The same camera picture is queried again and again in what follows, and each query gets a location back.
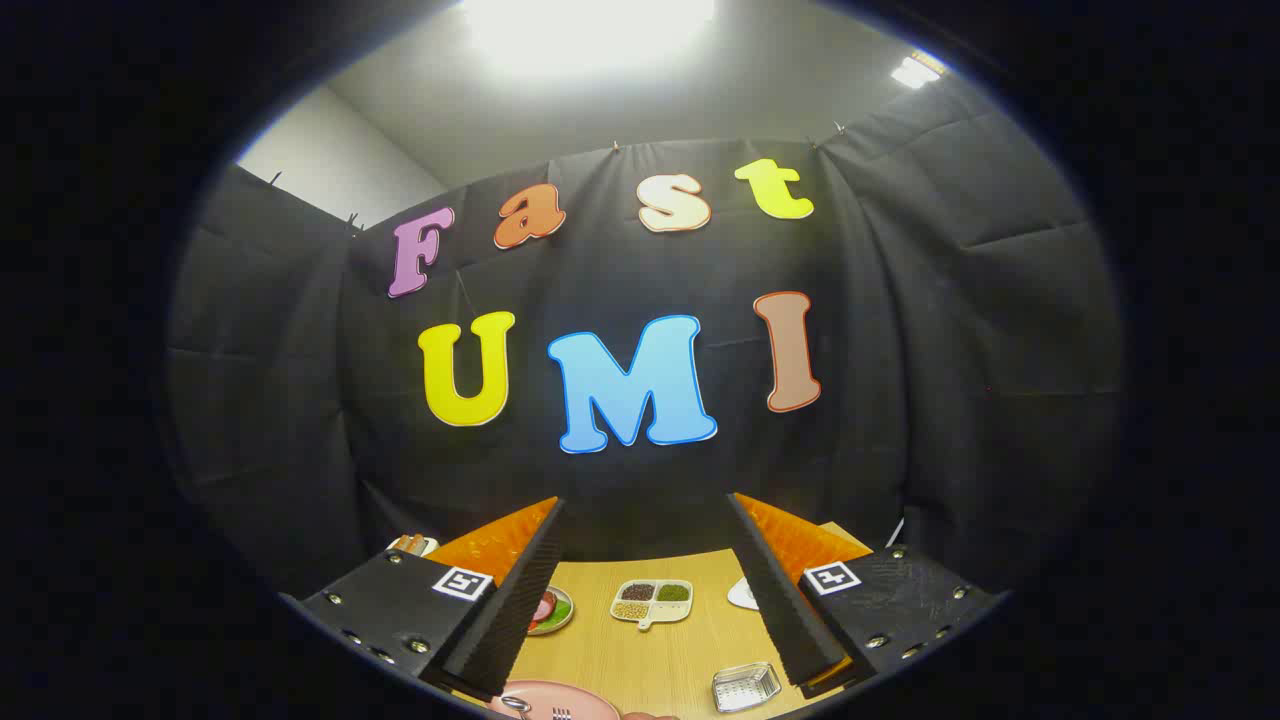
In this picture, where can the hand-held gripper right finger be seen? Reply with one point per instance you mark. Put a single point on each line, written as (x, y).
(780, 600)

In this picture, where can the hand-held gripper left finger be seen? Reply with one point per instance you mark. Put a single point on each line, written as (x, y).
(520, 600)

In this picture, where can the white square coaster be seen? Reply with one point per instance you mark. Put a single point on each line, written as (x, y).
(742, 595)

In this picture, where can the white divided dish with beans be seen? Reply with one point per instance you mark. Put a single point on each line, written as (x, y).
(650, 603)

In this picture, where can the bread slice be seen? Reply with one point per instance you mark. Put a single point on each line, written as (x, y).
(408, 543)

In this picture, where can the pink plate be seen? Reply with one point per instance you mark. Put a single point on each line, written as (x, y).
(580, 700)

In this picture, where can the plate of meat and vegetables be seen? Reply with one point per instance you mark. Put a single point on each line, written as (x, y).
(555, 610)

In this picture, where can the large ceiling light panel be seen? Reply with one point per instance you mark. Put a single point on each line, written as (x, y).
(590, 30)

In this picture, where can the small ceiling light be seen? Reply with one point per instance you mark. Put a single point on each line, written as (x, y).
(915, 70)

